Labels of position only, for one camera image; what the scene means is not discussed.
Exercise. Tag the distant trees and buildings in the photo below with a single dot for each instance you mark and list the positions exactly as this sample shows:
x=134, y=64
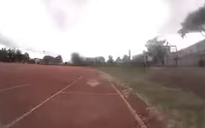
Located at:
x=77, y=59

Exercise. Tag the red running track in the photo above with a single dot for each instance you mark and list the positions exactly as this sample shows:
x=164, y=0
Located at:
x=73, y=106

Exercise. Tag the pale kerb strip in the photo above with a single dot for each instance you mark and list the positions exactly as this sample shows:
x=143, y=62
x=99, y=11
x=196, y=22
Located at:
x=156, y=116

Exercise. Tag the grass field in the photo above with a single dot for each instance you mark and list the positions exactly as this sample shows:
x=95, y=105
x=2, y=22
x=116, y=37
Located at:
x=180, y=96

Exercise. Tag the grey building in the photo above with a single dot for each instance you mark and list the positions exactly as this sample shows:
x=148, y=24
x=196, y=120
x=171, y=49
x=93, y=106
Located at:
x=196, y=55

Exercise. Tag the row of dark trees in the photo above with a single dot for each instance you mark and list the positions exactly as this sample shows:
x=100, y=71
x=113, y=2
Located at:
x=6, y=55

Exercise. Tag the large dark tree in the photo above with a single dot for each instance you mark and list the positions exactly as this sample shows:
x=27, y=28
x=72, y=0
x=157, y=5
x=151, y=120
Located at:
x=200, y=20

